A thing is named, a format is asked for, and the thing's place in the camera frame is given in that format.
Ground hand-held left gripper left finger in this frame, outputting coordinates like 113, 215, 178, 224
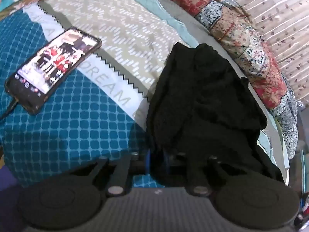
70, 149, 153, 197

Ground black smartphone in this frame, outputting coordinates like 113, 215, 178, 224
5, 26, 102, 115

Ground leaf print curtain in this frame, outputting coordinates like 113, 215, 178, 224
217, 0, 309, 108

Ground black pants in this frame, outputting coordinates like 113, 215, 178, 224
146, 43, 286, 187

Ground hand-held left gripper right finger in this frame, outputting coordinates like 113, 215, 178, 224
163, 152, 218, 197

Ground patchwork patterned bedspread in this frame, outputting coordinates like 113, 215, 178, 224
0, 0, 291, 189

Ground black charging cable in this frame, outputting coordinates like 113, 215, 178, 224
0, 99, 19, 122

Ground red floral quilt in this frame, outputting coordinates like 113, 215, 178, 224
139, 0, 299, 160

